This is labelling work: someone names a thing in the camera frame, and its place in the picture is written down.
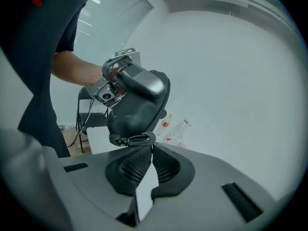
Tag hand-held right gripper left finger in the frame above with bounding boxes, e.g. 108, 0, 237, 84
44, 144, 154, 231

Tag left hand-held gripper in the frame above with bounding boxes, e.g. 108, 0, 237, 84
84, 48, 168, 108

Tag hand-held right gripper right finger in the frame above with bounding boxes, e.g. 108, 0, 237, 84
143, 142, 280, 231

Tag black glasses case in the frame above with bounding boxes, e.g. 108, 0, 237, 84
106, 69, 171, 147

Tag person's left forearm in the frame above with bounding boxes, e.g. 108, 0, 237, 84
51, 51, 104, 88

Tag person's left hand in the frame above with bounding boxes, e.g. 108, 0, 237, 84
108, 66, 125, 81

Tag red label plastic bottle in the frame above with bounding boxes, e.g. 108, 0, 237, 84
155, 114, 173, 136

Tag black folding chair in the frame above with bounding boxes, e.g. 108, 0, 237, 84
76, 87, 109, 154

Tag white window blinds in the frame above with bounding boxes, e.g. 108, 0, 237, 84
73, 0, 154, 60

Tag person's black shirt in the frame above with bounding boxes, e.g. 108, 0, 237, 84
0, 0, 94, 158

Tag fisheye gripper camera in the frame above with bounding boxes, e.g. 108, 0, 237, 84
100, 90, 114, 103

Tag clear jug with red handle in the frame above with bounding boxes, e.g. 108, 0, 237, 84
166, 119, 192, 145

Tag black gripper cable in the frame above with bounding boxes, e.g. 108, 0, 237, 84
67, 99, 95, 148

